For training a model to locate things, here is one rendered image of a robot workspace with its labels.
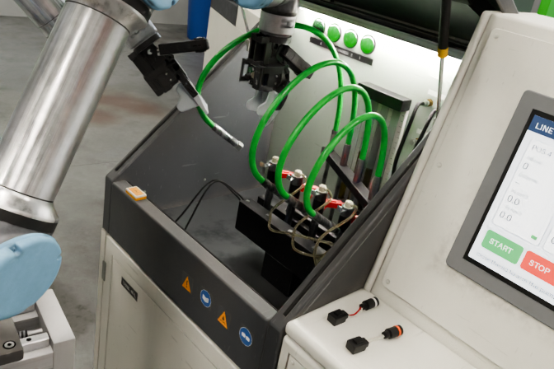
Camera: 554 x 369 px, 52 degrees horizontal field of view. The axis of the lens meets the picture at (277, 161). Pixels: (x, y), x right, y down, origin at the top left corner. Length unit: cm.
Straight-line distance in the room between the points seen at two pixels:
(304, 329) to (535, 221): 44
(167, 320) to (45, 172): 77
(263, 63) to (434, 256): 52
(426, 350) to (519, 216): 29
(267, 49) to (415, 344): 65
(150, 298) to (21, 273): 77
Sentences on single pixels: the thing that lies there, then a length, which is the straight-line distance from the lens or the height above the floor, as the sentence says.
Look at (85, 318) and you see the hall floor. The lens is 257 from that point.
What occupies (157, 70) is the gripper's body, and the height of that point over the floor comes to 128.
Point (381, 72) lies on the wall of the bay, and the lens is 150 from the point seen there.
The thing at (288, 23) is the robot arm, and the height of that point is 144.
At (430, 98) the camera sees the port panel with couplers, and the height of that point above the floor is 131.
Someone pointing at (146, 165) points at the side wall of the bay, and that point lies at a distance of 156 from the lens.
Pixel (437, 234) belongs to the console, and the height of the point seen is 115.
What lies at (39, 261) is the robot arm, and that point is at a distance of 74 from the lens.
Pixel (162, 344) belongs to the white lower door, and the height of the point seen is 65.
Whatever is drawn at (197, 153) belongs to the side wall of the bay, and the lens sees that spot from 164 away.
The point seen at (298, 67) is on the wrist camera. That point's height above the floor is 134.
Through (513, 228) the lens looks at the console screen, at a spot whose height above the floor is 122.
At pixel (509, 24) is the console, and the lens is 113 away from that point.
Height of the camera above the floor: 164
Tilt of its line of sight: 23 degrees down
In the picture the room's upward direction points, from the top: 11 degrees clockwise
